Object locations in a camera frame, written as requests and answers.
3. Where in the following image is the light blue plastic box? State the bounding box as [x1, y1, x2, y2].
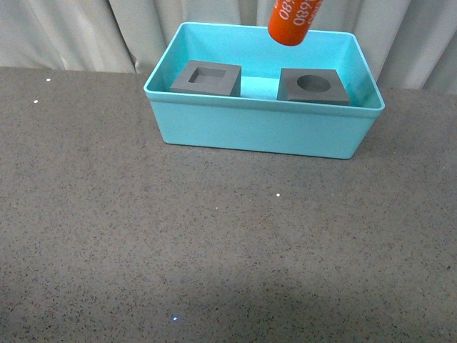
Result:
[144, 22, 385, 159]

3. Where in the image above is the orange cylinder part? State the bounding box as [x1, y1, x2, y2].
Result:
[267, 0, 322, 46]

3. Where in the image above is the gray block with square hole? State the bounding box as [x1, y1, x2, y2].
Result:
[170, 60, 241, 97]

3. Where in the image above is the gray block with round hole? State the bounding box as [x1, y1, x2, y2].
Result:
[276, 68, 350, 106]

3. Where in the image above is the white curtain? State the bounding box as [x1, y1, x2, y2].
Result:
[1, 0, 456, 94]

